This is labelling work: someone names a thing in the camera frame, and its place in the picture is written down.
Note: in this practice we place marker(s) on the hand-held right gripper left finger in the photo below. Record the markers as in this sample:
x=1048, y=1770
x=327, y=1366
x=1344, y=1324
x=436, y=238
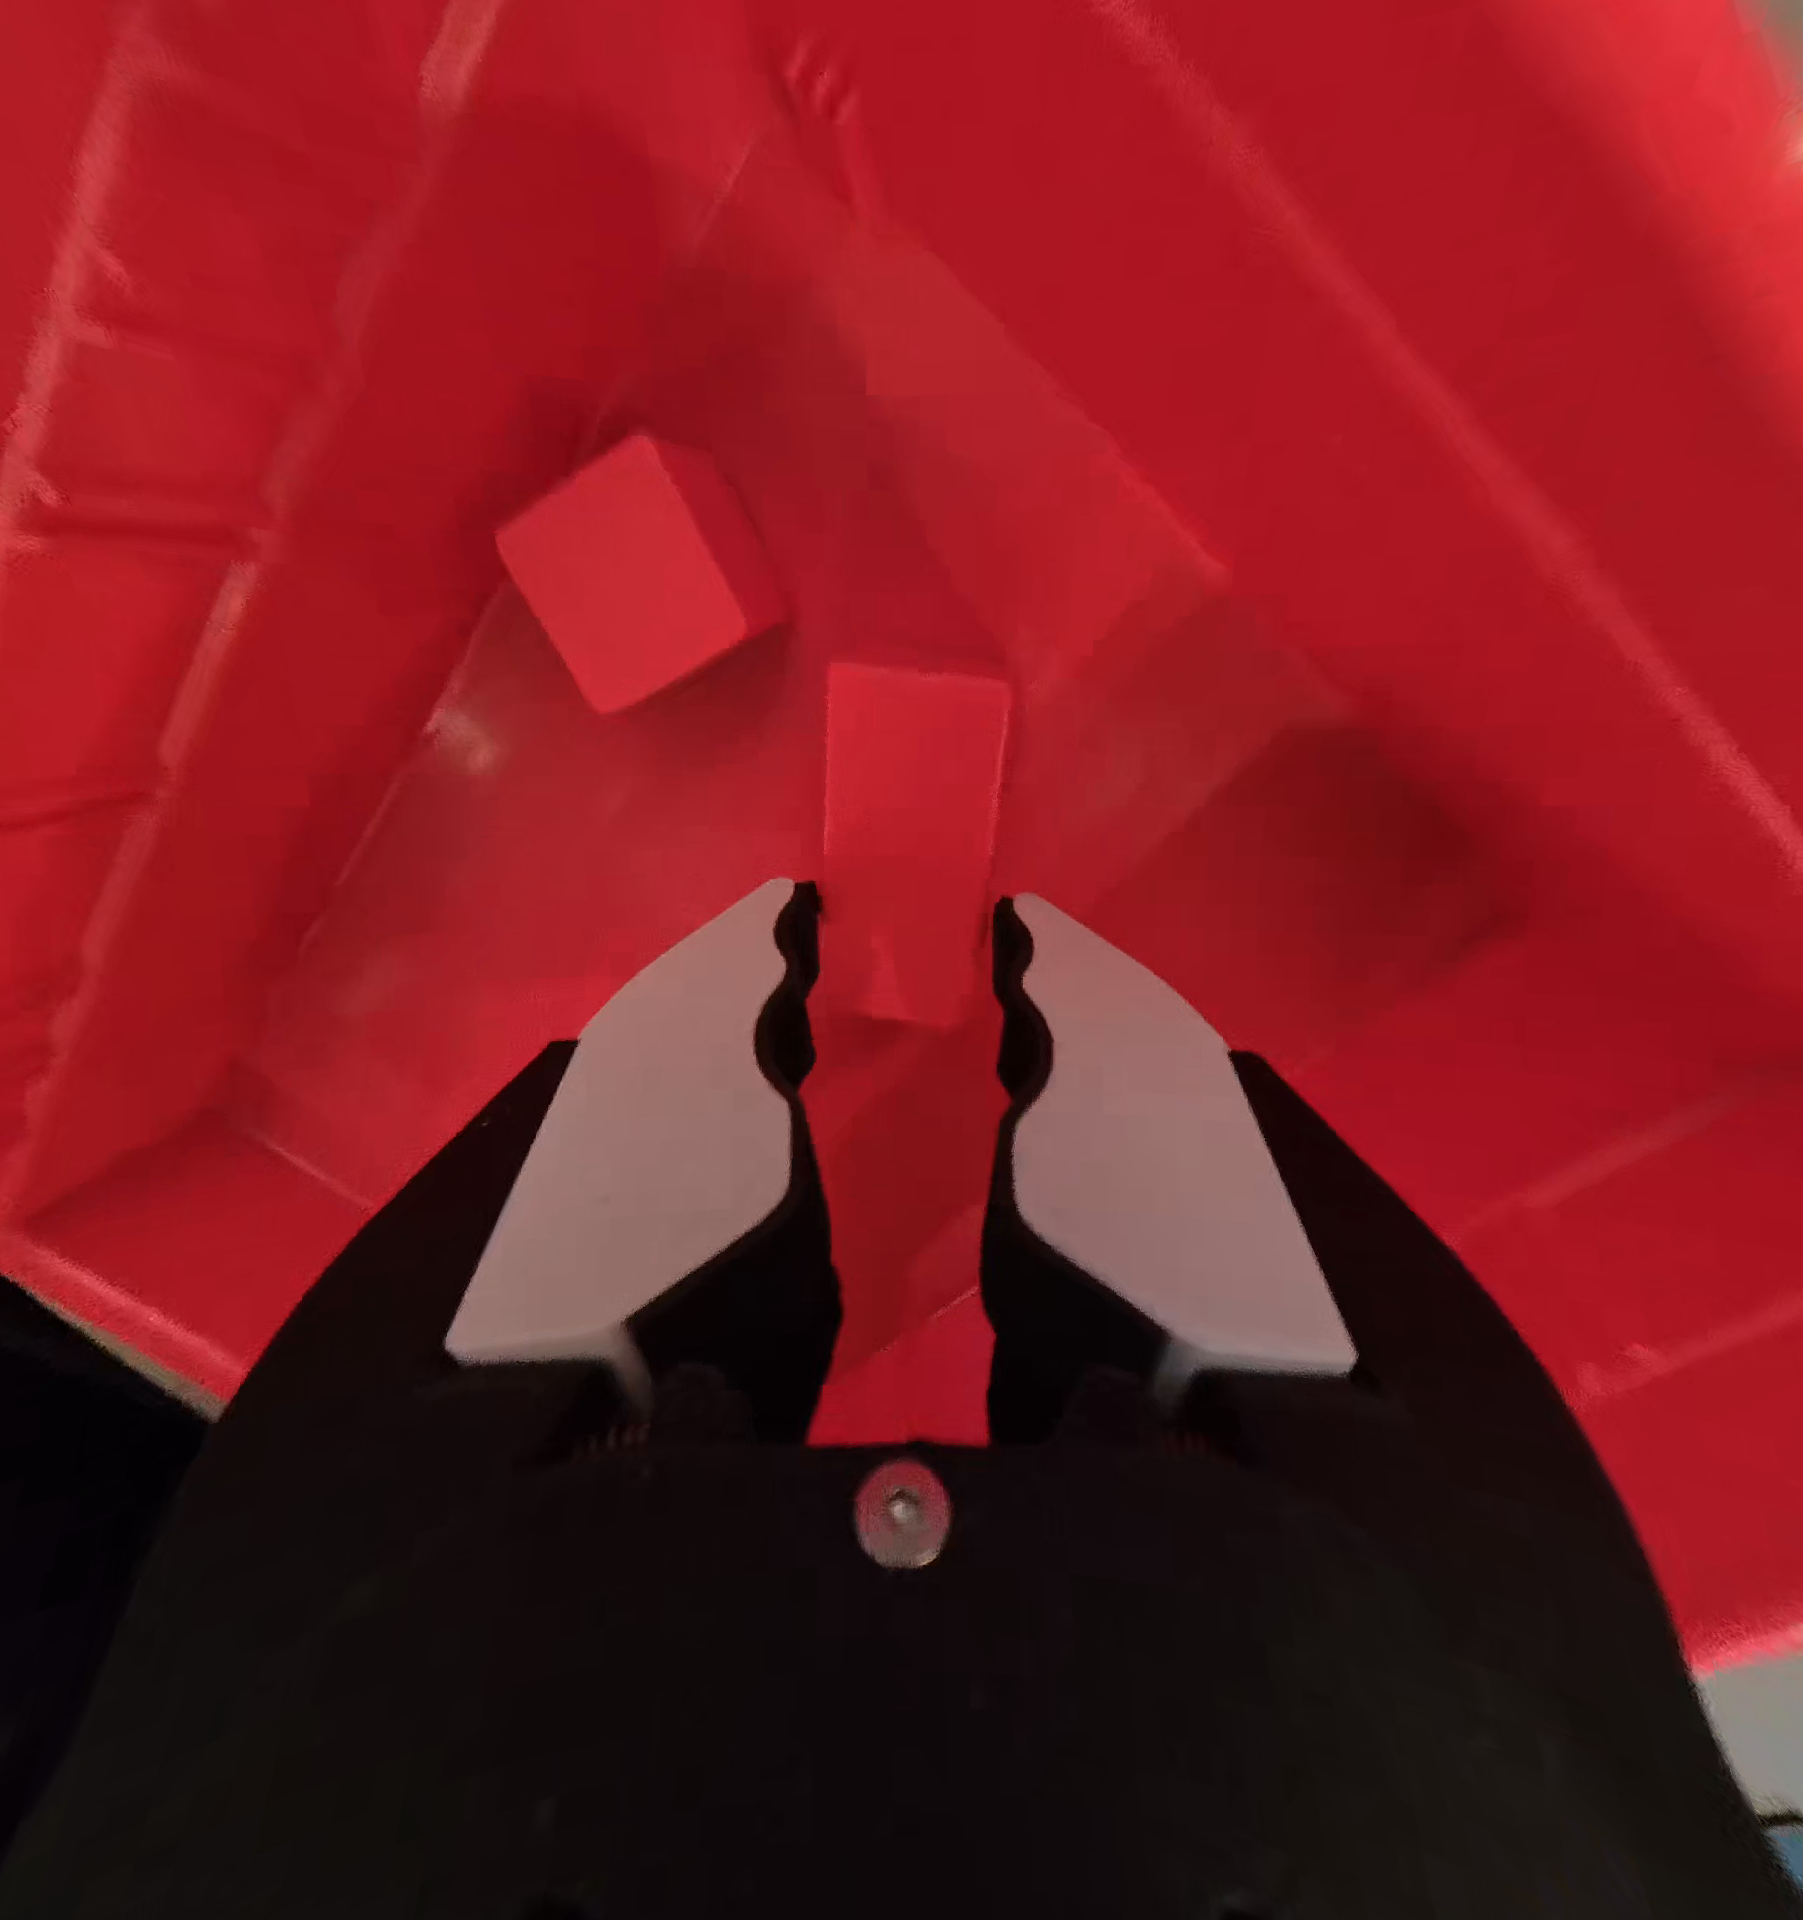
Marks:
x=646, y=1140

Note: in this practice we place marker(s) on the red wooden cube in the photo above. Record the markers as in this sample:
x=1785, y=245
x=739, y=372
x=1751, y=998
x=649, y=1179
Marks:
x=913, y=812
x=624, y=578

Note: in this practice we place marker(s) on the red plastic bin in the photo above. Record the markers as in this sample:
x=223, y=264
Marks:
x=1442, y=450

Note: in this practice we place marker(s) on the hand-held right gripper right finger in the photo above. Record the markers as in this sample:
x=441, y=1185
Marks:
x=1156, y=1157

